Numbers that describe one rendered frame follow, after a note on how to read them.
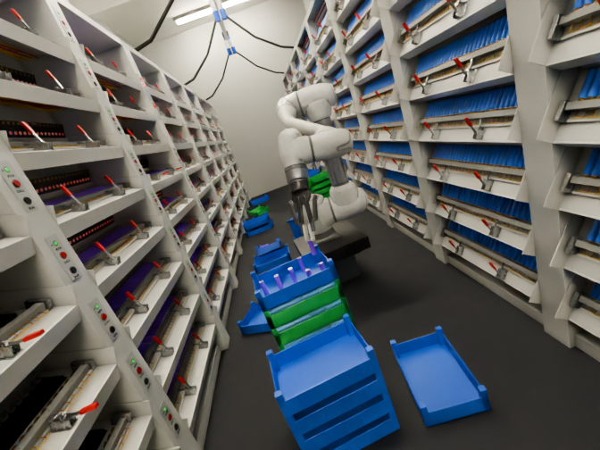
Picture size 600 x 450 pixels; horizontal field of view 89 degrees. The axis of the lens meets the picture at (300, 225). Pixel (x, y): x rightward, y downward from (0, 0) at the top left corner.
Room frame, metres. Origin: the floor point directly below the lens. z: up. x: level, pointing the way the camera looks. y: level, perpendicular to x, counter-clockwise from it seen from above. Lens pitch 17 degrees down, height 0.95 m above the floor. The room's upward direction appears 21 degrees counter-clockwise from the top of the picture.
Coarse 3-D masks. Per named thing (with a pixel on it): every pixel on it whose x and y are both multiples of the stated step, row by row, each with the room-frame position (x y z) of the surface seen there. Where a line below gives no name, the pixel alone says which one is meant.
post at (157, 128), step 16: (112, 48) 2.11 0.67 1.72; (112, 64) 2.11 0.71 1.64; (128, 64) 2.11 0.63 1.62; (128, 96) 2.11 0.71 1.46; (144, 96) 2.11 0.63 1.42; (128, 128) 2.11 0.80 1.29; (144, 128) 2.11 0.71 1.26; (160, 128) 2.11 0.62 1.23; (160, 160) 2.11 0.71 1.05; (176, 160) 2.11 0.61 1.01; (192, 208) 2.11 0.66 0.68; (208, 224) 2.13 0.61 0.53
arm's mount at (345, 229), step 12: (336, 228) 1.82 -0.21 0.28; (348, 228) 1.75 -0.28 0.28; (300, 240) 1.83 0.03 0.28; (336, 240) 1.64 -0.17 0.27; (348, 240) 1.58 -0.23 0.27; (360, 240) 1.54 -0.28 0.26; (300, 252) 1.66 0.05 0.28; (324, 252) 1.54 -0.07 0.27; (336, 252) 1.53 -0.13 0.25; (348, 252) 1.54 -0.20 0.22
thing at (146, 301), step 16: (144, 256) 1.41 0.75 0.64; (160, 256) 1.41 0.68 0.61; (176, 256) 1.41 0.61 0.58; (144, 272) 1.26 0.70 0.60; (160, 272) 1.23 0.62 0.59; (176, 272) 1.30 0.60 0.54; (112, 288) 1.11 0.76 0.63; (128, 288) 1.11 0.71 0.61; (144, 288) 1.12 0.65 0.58; (160, 288) 1.13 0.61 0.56; (112, 304) 0.99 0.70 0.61; (128, 304) 0.98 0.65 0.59; (144, 304) 0.97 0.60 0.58; (160, 304) 1.06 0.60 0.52; (128, 320) 0.91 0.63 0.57; (144, 320) 0.91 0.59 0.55; (144, 336) 0.88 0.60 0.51
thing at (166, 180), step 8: (144, 168) 1.99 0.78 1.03; (152, 168) 2.11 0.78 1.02; (160, 168) 2.11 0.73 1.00; (168, 168) 2.09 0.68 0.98; (176, 168) 2.11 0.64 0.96; (168, 176) 1.85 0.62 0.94; (176, 176) 1.95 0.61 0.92; (152, 184) 1.52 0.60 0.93; (160, 184) 1.64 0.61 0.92; (168, 184) 1.77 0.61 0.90
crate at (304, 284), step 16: (304, 256) 1.17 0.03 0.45; (320, 256) 1.17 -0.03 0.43; (272, 272) 1.15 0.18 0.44; (288, 272) 1.16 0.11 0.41; (304, 272) 1.12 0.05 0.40; (320, 272) 0.98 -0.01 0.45; (336, 272) 0.99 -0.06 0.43; (256, 288) 1.07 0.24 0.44; (272, 288) 1.09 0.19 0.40; (288, 288) 0.96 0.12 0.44; (304, 288) 0.97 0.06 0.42; (272, 304) 0.95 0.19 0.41
